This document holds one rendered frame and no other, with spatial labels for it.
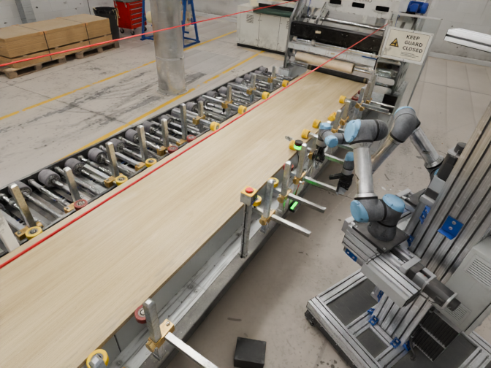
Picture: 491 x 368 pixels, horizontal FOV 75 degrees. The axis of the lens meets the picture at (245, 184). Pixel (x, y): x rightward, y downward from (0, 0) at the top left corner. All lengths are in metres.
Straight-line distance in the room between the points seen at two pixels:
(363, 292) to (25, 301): 2.16
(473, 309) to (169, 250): 1.56
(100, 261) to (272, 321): 1.38
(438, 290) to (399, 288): 0.18
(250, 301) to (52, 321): 1.49
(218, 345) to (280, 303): 0.58
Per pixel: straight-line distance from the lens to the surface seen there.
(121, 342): 1.86
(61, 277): 1.90
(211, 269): 2.11
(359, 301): 2.67
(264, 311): 2.69
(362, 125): 1.78
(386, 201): 1.79
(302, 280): 2.91
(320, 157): 2.30
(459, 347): 2.80
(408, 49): 4.32
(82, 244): 2.01
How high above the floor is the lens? 2.29
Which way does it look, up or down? 37 degrees down
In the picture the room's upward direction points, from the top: 4 degrees clockwise
